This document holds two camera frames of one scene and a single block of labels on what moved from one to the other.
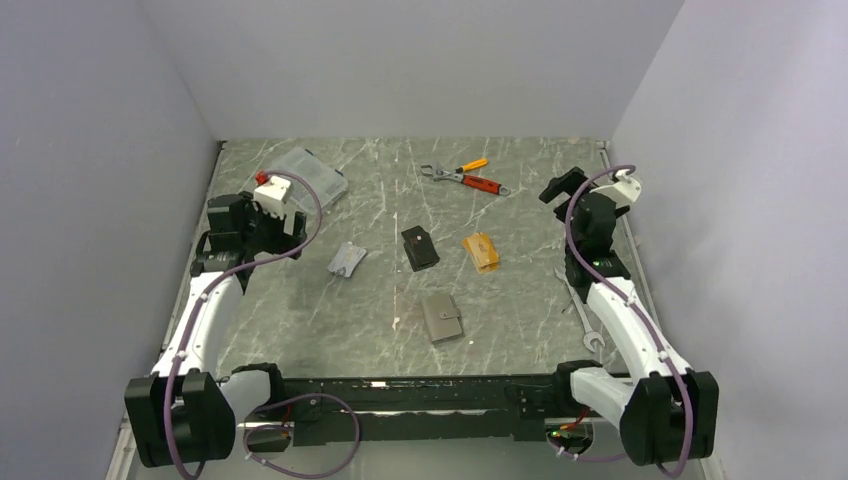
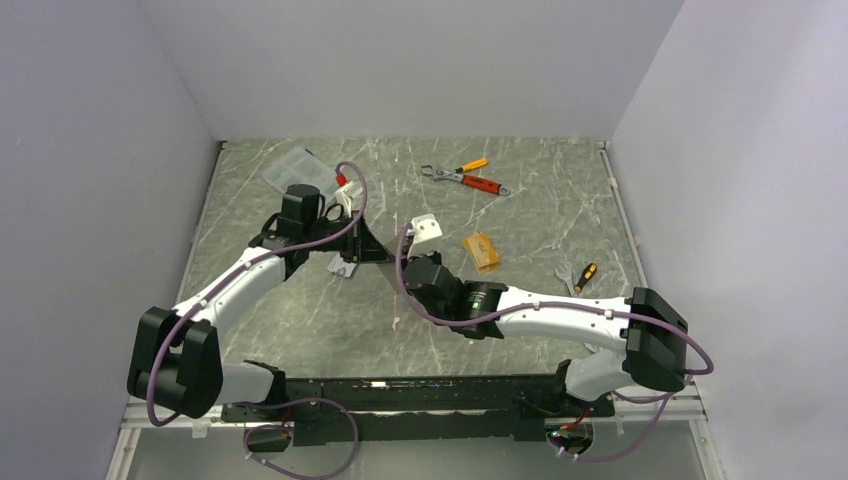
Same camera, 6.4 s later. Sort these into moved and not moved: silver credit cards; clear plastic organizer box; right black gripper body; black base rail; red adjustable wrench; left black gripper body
Moved: right black gripper body; left black gripper body
Not moved: silver credit cards; clear plastic organizer box; black base rail; red adjustable wrench
